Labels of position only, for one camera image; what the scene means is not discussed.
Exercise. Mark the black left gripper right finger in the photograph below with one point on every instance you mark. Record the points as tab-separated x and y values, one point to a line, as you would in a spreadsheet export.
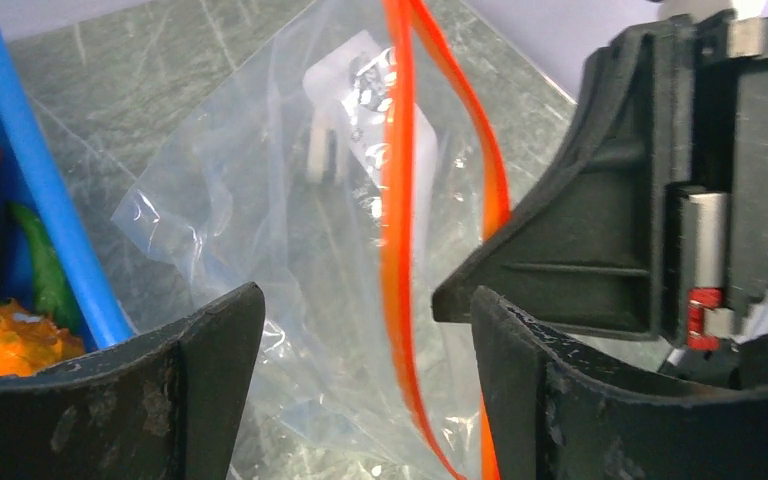
560	409

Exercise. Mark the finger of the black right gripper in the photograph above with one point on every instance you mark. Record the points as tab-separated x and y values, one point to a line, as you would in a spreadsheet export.
584	249

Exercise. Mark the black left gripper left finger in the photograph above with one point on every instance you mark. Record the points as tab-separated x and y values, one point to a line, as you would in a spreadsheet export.
166	404

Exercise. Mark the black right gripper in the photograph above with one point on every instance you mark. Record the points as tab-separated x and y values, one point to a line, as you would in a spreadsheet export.
723	339

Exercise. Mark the orange toy pineapple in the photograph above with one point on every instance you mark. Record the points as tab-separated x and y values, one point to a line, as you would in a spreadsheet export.
30	342

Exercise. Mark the clear zip top bag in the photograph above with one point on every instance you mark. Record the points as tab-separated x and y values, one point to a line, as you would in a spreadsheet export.
347	167

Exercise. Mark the green toy pepper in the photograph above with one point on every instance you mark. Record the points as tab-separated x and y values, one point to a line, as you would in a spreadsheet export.
51	290

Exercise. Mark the blue plastic bin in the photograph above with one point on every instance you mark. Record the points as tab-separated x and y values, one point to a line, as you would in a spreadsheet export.
31	177

